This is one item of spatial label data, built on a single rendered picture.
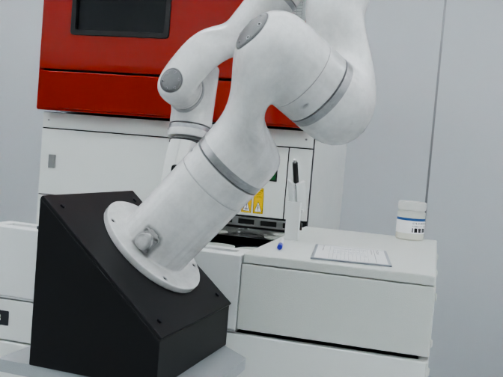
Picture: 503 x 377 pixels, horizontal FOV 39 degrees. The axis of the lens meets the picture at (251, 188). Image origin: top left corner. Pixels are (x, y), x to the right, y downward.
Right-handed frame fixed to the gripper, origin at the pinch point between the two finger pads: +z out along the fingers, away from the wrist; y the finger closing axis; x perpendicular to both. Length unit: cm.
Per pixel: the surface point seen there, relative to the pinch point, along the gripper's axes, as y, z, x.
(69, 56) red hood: -44, -47, -56
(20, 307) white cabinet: 0.5, 21.3, -30.2
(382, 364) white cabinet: 0.2, 21.8, 41.9
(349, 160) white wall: -199, -55, 7
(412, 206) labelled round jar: -48, -14, 43
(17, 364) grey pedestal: 35.2, 27.0, -7.9
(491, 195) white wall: -202, -45, 72
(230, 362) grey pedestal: 19.5, 23.6, 19.6
